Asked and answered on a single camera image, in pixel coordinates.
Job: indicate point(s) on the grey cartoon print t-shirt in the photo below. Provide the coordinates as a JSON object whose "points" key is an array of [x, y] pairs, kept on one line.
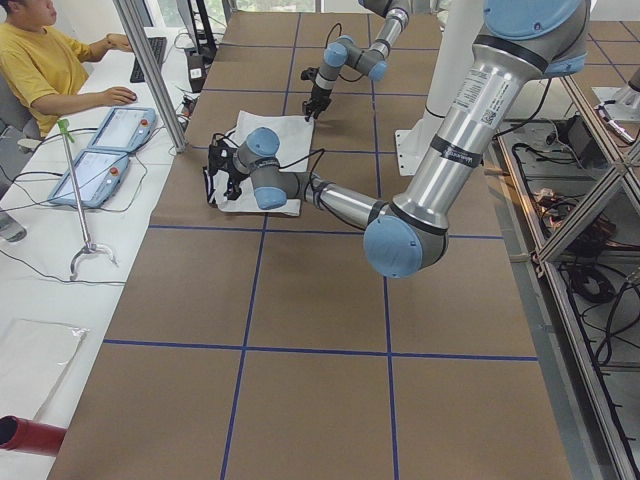
{"points": [[280, 135]]}

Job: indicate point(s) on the clear plastic bag with paper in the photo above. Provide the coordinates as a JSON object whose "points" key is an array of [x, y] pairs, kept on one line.
{"points": [[34, 359]]}

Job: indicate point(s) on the lower blue teach pendant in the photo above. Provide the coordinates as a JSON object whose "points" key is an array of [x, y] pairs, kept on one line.
{"points": [[98, 174]]}

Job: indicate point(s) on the aluminium frame rack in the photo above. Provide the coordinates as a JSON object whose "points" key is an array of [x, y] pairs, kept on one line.
{"points": [[570, 183]]}

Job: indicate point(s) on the dark red tube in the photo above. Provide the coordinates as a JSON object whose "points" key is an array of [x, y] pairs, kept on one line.
{"points": [[28, 436]]}

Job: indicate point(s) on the metal reacher grabber tool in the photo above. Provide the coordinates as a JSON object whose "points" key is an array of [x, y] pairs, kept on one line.
{"points": [[89, 247]]}

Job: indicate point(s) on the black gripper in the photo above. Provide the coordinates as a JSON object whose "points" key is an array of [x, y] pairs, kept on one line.
{"points": [[231, 178], [320, 94]]}

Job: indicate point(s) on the aluminium frame post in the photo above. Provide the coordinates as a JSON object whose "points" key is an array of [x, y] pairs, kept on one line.
{"points": [[132, 24]]}

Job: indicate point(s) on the upper blue teach pendant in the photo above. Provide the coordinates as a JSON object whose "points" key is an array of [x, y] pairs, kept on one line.
{"points": [[124, 129]]}

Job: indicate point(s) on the blue teach pendant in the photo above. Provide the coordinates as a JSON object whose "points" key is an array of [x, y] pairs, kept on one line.
{"points": [[124, 129], [98, 174]]}

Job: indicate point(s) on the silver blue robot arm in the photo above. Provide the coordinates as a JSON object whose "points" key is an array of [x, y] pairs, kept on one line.
{"points": [[370, 62], [519, 41]]}

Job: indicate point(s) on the person in yellow shirt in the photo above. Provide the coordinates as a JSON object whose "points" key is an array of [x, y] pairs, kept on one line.
{"points": [[44, 68]]}

